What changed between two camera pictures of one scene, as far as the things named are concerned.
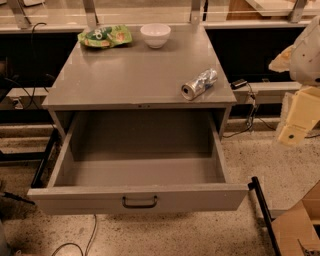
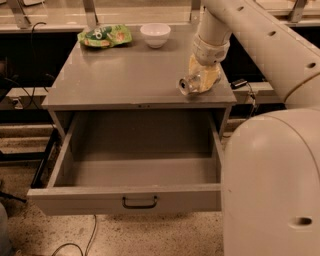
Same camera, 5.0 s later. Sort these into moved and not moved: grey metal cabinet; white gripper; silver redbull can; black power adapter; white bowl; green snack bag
Moved: silver redbull can; white gripper
Not moved: black power adapter; grey metal cabinet; white bowl; green snack bag
